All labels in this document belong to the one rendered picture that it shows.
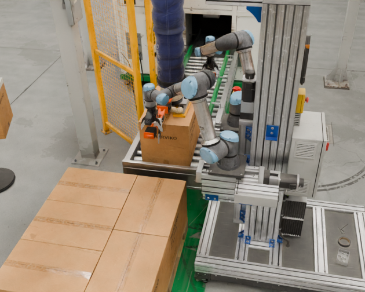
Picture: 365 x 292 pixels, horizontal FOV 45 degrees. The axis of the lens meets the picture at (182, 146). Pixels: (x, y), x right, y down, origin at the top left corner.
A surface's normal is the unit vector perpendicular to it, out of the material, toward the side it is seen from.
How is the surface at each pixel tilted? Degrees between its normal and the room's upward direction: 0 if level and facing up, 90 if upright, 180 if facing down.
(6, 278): 0
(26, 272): 0
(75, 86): 90
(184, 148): 90
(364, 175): 0
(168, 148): 90
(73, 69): 90
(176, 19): 99
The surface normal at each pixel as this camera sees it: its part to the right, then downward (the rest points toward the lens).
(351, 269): -0.03, -0.81
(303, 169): -0.22, 0.58
